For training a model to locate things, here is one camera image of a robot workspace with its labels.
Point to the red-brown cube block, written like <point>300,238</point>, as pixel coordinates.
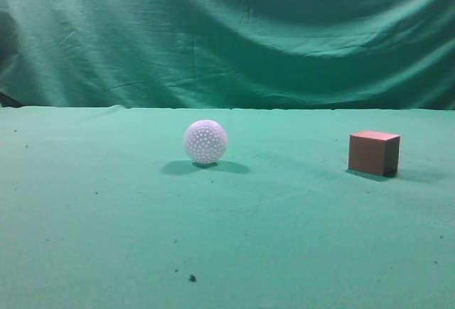
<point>374,152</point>

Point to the white dimpled ball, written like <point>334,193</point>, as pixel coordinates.
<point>205,141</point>

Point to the green table cloth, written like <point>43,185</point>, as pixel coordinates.
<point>103,208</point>

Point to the green backdrop cloth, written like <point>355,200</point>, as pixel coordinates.
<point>257,54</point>

